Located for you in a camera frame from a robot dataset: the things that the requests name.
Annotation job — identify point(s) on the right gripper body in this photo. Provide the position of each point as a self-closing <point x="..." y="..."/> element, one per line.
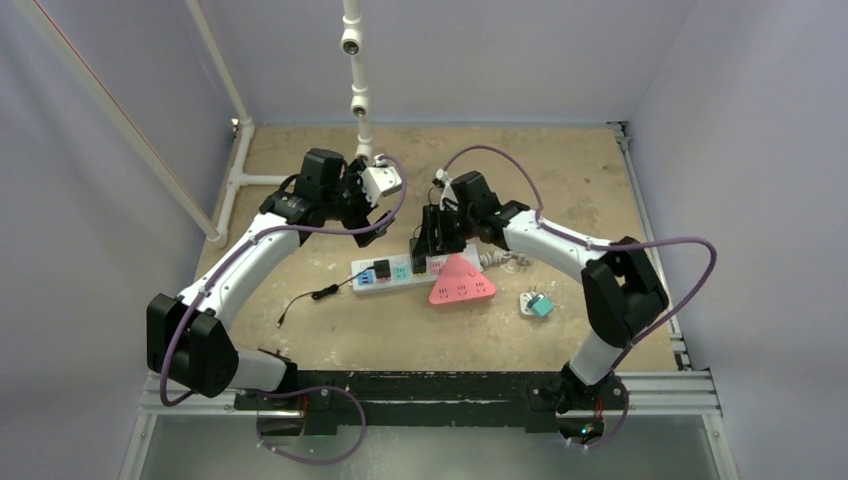
<point x="433" y="237"/>

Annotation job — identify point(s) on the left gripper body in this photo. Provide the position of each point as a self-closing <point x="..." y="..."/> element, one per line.
<point x="358" y="204"/>

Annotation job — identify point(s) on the black power adapter with switch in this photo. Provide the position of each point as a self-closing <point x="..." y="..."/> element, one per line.
<point x="371" y="271"/>

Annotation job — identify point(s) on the white multicolour power strip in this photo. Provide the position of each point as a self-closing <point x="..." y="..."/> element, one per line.
<point x="401" y="273"/>

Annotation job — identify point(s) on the pink triangular power socket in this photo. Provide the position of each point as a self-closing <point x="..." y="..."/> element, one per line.
<point x="459" y="281"/>

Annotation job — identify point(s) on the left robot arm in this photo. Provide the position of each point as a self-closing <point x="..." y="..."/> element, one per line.
<point x="188" y="342"/>

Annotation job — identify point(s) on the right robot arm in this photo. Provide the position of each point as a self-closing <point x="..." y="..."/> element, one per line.
<point x="622" y="292"/>

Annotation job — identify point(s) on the teal white plug adapter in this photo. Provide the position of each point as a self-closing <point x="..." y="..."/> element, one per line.
<point x="535" y="304"/>

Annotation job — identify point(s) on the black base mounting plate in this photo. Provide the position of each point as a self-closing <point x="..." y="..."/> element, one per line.
<point x="535" y="401"/>

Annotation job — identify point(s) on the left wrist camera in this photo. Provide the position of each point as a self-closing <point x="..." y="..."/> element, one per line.
<point x="380" y="182"/>

